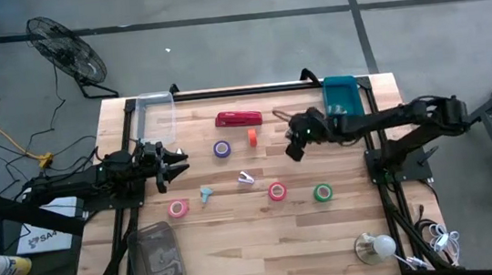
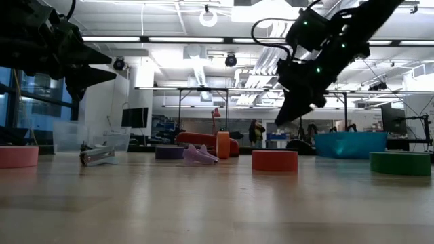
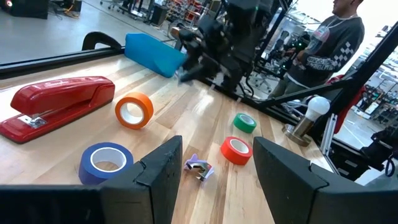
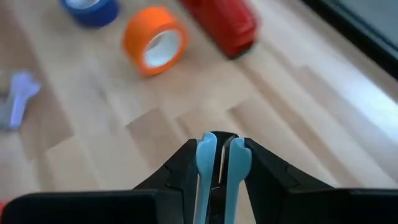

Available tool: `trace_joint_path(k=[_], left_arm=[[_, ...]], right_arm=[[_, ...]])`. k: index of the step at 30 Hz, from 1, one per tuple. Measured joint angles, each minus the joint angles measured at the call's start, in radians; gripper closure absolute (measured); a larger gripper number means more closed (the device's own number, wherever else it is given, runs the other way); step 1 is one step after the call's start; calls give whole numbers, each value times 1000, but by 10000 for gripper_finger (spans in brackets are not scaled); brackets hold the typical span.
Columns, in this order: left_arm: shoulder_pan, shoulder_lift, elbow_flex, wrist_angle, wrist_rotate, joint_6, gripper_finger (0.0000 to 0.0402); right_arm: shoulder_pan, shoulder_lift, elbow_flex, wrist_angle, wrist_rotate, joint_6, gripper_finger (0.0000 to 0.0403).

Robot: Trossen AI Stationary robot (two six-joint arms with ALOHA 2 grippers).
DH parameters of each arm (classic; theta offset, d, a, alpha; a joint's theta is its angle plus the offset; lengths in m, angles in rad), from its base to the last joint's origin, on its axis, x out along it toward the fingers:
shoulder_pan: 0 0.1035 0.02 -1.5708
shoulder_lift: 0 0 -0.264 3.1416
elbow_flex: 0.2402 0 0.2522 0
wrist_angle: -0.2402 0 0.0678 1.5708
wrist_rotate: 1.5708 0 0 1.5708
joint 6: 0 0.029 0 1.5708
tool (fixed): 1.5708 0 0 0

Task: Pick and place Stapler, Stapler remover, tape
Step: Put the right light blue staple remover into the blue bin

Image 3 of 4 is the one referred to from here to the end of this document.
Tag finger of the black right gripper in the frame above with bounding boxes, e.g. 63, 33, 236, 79
178, 63, 208, 84
177, 28, 203, 43

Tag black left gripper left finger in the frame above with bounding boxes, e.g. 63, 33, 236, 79
0, 135, 183, 224

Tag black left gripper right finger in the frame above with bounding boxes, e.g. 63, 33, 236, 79
253, 136, 398, 224

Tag orange tape roll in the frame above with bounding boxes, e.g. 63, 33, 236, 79
114, 91, 154, 130

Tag blue tape roll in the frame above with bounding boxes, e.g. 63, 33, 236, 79
78, 142, 134, 185

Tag green tape roll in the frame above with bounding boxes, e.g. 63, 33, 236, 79
233, 113, 257, 134

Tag red tape roll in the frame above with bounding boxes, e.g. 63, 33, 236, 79
220, 136, 253, 166

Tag red stapler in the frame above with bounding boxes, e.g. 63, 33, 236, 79
0, 76, 116, 144

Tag blue plastic bin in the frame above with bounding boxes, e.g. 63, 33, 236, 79
124, 32, 188, 78

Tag brass lamp with white bulb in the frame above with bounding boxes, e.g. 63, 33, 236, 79
282, 96, 331, 147

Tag red chair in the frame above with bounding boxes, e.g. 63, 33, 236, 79
325, 73, 368, 134

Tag standing person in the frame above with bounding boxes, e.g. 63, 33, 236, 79
267, 0, 365, 100

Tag black speaker box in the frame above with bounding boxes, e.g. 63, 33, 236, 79
11, 0, 50, 19

